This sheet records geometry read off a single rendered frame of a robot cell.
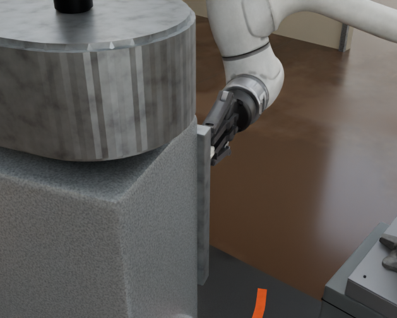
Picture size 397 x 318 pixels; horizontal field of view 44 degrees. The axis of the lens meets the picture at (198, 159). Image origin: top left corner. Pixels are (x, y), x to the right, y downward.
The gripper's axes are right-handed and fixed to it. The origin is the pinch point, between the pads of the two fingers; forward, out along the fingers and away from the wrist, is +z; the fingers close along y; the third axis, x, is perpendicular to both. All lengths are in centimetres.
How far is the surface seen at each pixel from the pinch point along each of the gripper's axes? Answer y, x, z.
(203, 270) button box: 15.8, -4.0, 7.6
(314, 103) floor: 147, 28, -345
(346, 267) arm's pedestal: 67, -26, -58
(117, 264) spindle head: -3.6, -2.2, 28.6
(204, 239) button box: 9.3, -4.0, 7.5
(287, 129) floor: 147, 39, -289
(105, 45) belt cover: -26.8, -1.6, 25.7
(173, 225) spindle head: 0.2, -3.0, 16.2
